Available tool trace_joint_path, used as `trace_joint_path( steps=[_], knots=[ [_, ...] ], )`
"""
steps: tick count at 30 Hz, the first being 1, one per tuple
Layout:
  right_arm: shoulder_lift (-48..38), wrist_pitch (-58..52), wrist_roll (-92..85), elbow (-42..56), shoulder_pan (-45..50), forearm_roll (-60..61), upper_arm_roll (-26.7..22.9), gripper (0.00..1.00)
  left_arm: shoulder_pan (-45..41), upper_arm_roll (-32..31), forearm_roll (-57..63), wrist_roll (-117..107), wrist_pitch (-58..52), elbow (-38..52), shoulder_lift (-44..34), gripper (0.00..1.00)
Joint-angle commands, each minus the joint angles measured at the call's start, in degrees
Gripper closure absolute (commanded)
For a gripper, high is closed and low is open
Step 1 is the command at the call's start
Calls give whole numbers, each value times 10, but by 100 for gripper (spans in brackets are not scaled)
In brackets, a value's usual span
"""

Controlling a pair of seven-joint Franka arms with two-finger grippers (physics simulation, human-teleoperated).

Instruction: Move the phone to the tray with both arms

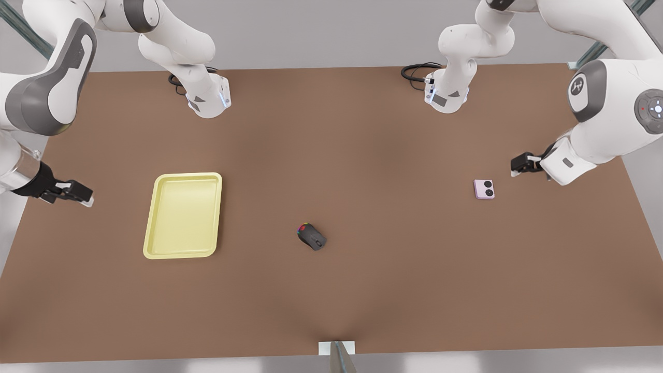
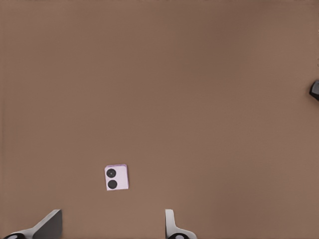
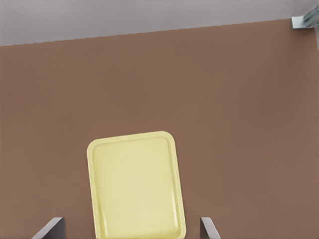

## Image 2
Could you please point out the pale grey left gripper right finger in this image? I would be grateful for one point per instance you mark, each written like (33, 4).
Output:
(170, 224)

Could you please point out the pink phone with black lenses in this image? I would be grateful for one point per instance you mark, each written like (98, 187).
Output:
(116, 177)

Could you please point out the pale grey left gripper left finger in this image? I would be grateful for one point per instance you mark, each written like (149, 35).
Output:
(47, 225)

